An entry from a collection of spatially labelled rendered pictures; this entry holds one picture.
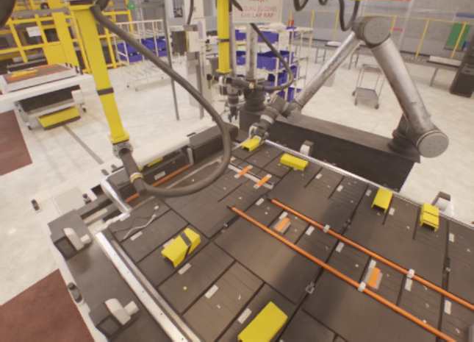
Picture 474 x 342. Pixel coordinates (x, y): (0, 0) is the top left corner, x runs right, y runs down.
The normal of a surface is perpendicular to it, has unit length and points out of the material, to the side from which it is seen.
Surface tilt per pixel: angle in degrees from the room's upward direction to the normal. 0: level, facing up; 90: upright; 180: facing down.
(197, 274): 0
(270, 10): 90
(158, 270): 0
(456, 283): 0
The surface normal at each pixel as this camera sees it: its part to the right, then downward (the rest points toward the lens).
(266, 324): 0.00, -0.82
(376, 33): -0.24, 0.56
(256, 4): 0.21, 0.56
